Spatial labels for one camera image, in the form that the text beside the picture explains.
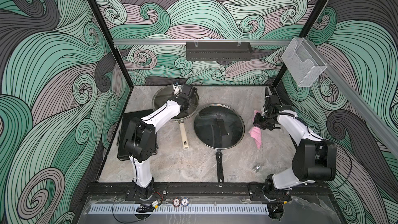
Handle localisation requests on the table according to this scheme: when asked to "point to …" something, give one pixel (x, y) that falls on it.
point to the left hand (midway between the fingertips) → (177, 95)
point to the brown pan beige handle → (182, 125)
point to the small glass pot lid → (162, 94)
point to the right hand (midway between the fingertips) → (254, 124)
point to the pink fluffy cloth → (255, 132)
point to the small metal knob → (256, 168)
